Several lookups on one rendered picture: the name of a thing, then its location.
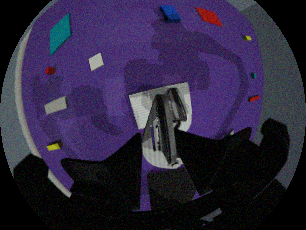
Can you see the red flat rectangular plate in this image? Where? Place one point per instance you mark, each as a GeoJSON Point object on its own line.
{"type": "Point", "coordinates": [208, 16]}

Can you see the teal flat rectangular plate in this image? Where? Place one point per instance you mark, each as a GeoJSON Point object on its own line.
{"type": "Point", "coordinates": [60, 33]}

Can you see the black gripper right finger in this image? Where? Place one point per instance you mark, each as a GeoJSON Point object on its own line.
{"type": "Point", "coordinates": [203, 157]}

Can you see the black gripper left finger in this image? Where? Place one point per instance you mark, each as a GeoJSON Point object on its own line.
{"type": "Point", "coordinates": [121, 170]}

